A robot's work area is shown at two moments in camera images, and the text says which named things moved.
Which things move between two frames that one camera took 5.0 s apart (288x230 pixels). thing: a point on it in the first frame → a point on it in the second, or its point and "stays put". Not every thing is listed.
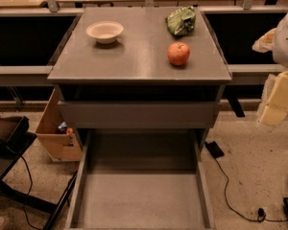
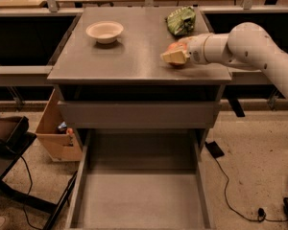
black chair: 10,138 stays put
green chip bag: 181,21 stays put
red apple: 179,54 stays put
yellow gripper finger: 282,99 → 199,49
